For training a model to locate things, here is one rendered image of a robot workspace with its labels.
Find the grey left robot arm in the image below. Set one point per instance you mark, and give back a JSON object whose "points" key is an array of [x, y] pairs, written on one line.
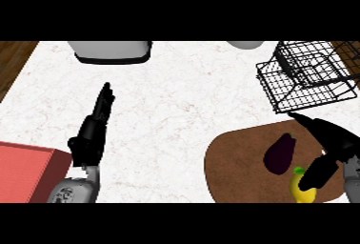
{"points": [[77, 189]]}

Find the yellow squash with green stem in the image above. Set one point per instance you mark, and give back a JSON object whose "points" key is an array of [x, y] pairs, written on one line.
{"points": [[303, 192]]}

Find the grey appliance with black base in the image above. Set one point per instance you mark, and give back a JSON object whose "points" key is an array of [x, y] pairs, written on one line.
{"points": [[112, 50]]}

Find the pale grey round object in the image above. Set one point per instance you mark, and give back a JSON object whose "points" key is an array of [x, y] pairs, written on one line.
{"points": [[245, 44]]}

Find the purple eggplant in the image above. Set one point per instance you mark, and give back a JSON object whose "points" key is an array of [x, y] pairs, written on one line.
{"points": [[279, 154]]}

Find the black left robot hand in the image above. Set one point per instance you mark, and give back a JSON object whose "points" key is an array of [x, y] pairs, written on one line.
{"points": [[92, 133]]}

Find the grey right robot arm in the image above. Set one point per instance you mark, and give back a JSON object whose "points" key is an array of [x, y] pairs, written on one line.
{"points": [[351, 178]]}

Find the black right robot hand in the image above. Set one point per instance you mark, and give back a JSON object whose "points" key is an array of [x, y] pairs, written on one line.
{"points": [[328, 143]]}

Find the brown wooden cutting board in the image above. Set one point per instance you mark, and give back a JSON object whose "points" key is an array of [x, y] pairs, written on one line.
{"points": [[244, 165]]}

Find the red box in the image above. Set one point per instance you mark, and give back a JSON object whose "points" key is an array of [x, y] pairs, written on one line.
{"points": [[25, 174]]}

